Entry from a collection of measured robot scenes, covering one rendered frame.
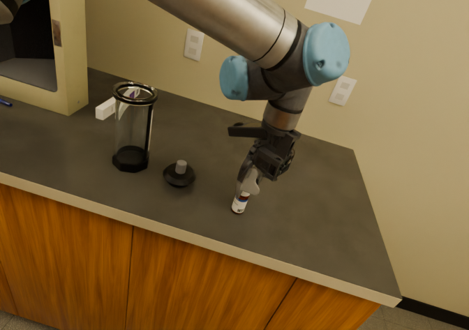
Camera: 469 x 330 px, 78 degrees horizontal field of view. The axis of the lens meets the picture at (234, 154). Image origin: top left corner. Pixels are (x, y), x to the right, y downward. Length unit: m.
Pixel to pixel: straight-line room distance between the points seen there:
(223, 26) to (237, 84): 0.15
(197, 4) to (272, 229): 0.60
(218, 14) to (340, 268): 0.65
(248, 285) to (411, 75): 0.96
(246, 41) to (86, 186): 0.59
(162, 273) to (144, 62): 0.87
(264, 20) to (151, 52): 1.02
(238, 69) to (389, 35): 0.85
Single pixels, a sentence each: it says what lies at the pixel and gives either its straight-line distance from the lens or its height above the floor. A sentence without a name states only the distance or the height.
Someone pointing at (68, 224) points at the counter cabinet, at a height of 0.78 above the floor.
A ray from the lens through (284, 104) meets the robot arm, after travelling 0.58.
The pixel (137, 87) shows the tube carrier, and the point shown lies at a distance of 0.82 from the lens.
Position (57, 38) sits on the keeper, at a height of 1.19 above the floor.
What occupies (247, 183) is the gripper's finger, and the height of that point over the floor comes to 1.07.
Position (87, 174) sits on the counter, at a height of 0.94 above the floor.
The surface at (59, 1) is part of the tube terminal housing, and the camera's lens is 0.98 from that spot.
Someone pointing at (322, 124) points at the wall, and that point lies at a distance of 1.33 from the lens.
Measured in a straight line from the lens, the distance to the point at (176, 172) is 0.82.
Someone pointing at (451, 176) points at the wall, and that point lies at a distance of 1.61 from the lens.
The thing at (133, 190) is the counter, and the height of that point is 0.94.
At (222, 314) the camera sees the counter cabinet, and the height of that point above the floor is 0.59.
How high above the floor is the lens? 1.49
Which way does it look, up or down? 33 degrees down
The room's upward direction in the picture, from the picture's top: 17 degrees clockwise
